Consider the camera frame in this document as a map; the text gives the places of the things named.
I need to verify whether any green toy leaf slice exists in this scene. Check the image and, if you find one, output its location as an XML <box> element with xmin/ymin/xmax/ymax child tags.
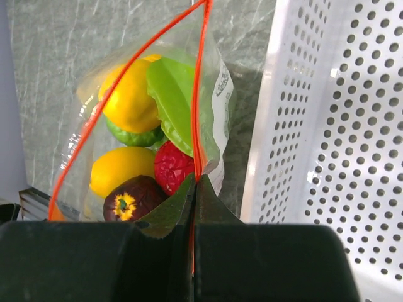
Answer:
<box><xmin>146</xmin><ymin>57</ymin><xmax>195</xmax><ymax>157</ymax></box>

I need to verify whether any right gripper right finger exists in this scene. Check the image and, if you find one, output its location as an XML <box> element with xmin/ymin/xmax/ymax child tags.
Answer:
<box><xmin>195</xmin><ymin>175</ymin><xmax>242</xmax><ymax>225</ymax></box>

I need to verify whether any yellow toy pear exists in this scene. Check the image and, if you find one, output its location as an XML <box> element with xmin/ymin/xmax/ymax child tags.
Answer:
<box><xmin>103</xmin><ymin>54</ymin><xmax>161</xmax><ymax>134</ymax></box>

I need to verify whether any green toy vegetable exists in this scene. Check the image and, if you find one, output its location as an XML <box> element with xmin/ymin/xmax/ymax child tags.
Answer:
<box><xmin>105</xmin><ymin>118</ymin><xmax>164</xmax><ymax>147</ymax></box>

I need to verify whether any white perforated plastic basket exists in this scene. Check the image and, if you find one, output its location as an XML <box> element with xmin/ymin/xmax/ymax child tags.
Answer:
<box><xmin>240</xmin><ymin>1</ymin><xmax>402</xmax><ymax>301</ymax></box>

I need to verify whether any red toy fruit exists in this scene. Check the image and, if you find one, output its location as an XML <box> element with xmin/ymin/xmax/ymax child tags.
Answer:
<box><xmin>154</xmin><ymin>141</ymin><xmax>195</xmax><ymax>196</ymax></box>

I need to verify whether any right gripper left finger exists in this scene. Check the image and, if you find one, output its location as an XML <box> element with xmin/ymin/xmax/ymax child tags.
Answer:
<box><xmin>135</xmin><ymin>172</ymin><xmax>196</xmax><ymax>238</ymax></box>

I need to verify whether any clear orange zip bag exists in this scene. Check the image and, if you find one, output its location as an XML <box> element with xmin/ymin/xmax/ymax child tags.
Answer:
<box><xmin>48</xmin><ymin>1</ymin><xmax>236</xmax><ymax>221</ymax></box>

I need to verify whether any dark maroon toy fruit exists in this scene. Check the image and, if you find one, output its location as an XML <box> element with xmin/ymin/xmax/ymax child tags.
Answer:
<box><xmin>103</xmin><ymin>175</ymin><xmax>168</xmax><ymax>221</ymax></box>

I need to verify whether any yellow toy lemon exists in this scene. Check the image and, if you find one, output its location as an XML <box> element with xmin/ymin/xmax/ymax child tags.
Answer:
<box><xmin>89</xmin><ymin>147</ymin><xmax>155</xmax><ymax>198</ymax></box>

